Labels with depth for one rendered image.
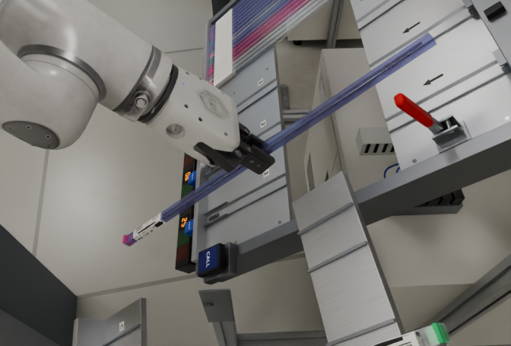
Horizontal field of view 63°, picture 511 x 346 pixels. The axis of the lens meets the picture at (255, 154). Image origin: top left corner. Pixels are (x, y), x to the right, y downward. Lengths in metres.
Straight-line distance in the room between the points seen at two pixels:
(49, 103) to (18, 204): 1.49
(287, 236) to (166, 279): 0.96
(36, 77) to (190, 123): 0.15
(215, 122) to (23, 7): 0.21
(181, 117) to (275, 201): 0.27
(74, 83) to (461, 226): 0.80
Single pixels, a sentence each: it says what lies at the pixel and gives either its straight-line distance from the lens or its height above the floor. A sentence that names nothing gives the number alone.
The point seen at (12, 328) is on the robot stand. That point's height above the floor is 0.33.
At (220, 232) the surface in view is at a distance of 0.74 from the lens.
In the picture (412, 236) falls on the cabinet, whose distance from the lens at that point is 0.93.
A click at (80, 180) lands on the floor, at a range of 1.82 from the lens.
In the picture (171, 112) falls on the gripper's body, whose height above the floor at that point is 1.08.
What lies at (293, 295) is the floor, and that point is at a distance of 1.48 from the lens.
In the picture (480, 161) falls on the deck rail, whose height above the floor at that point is 1.03.
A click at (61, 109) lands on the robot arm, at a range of 0.39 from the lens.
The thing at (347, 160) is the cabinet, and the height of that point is 0.62.
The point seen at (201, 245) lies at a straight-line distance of 0.75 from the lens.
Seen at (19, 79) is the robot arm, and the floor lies 1.18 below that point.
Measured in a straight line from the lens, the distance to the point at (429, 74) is 0.61.
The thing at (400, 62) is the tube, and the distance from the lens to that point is 0.51.
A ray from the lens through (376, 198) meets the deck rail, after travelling 0.55.
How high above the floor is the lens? 1.41
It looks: 53 degrees down
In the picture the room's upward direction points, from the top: straight up
